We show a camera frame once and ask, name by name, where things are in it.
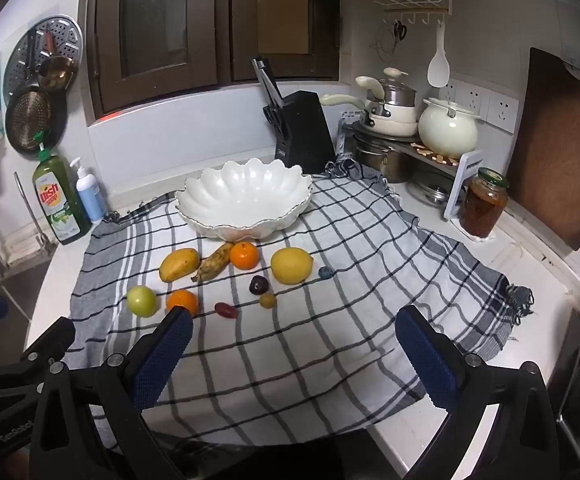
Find kitchen sink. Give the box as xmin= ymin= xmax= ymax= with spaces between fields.
xmin=0 ymin=255 xmax=48 ymax=366

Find glass jar with amber contents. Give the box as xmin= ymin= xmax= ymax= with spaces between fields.
xmin=458 ymin=167 xmax=509 ymax=239

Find small copper hanging pot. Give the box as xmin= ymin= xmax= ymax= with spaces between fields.
xmin=35 ymin=55 xmax=77 ymax=92

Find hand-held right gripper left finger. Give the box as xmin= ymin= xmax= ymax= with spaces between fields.
xmin=30 ymin=306 xmax=194 ymax=480

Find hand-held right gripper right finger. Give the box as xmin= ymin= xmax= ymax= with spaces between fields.
xmin=395 ymin=305 xmax=568 ymax=480

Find yellow lemon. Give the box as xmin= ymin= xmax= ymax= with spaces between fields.
xmin=270 ymin=247 xmax=315 ymax=286

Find black knife block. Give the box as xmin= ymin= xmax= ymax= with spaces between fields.
xmin=275 ymin=91 xmax=337 ymax=175

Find steel pot lid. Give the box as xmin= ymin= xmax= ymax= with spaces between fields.
xmin=412 ymin=175 xmax=463 ymax=207

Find dark hanging frying pan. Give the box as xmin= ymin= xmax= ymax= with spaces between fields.
xmin=5 ymin=87 xmax=68 ymax=153

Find spotted yellow banana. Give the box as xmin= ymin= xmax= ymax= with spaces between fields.
xmin=191 ymin=242 xmax=235 ymax=282

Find metal tap pipe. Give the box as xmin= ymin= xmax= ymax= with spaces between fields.
xmin=13 ymin=172 xmax=57 ymax=257

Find black-handled scissors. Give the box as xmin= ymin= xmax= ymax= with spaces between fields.
xmin=263 ymin=104 xmax=291 ymax=141

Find green tomato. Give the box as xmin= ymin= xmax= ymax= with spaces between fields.
xmin=126 ymin=285 xmax=158 ymax=317

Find wooden bead trivet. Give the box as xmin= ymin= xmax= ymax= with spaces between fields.
xmin=410 ymin=142 xmax=460 ymax=167

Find green dish soap bottle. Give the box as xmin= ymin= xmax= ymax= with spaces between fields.
xmin=32 ymin=132 xmax=92 ymax=246

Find large steel pot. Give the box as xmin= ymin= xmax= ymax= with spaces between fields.
xmin=354 ymin=135 xmax=417 ymax=184

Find small orange tangerine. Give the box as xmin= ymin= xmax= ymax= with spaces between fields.
xmin=166 ymin=289 xmax=199 ymax=318

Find white wall sockets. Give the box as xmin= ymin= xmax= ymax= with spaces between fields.
xmin=442 ymin=77 xmax=519 ymax=135

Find white scalloped ceramic bowl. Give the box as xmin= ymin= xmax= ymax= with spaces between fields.
xmin=175 ymin=158 xmax=314 ymax=241

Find hanging wire trivet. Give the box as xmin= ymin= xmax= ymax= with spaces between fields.
xmin=369 ymin=25 xmax=397 ymax=70

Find brown wooden cutting board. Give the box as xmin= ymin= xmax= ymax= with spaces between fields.
xmin=507 ymin=47 xmax=580 ymax=252

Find white rice paddle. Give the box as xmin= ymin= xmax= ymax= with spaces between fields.
xmin=427 ymin=20 xmax=451 ymax=88

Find dark wooden window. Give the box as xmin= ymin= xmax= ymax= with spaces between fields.
xmin=77 ymin=0 xmax=343 ymax=127

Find black-handled knife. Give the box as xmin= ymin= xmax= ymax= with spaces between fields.
xmin=251 ymin=57 xmax=285 ymax=107

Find yellow mango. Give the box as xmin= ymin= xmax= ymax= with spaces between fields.
xmin=159 ymin=248 xmax=201 ymax=283

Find grey checked cloth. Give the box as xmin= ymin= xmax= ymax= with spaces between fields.
xmin=64 ymin=158 xmax=535 ymax=448

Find white and blue pump bottle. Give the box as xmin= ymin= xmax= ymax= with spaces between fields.
xmin=68 ymin=157 xmax=107 ymax=225

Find large orange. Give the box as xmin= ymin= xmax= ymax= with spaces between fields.
xmin=229 ymin=241 xmax=261 ymax=271

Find white pot rack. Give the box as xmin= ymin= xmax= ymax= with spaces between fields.
xmin=339 ymin=110 xmax=485 ymax=222

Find round perforated steamer tray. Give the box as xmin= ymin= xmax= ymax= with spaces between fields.
xmin=2 ymin=15 xmax=83 ymax=111

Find cream ceramic pot with lid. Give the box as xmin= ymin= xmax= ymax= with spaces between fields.
xmin=418 ymin=97 xmax=481 ymax=159

